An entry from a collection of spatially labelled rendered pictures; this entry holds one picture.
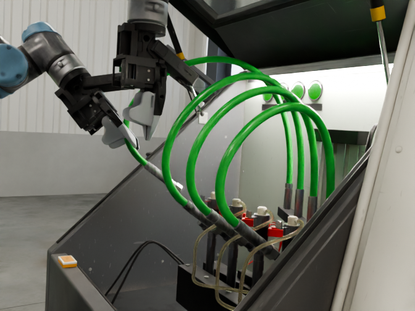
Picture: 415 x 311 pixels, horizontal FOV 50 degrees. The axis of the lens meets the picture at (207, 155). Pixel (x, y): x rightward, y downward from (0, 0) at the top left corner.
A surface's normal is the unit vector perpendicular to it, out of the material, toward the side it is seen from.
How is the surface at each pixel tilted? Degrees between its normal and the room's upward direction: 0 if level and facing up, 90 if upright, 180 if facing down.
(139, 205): 90
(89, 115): 77
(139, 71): 90
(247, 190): 90
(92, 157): 90
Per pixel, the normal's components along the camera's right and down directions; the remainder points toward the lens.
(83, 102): -0.07, -0.16
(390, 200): -0.82, -0.25
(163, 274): 0.51, 0.09
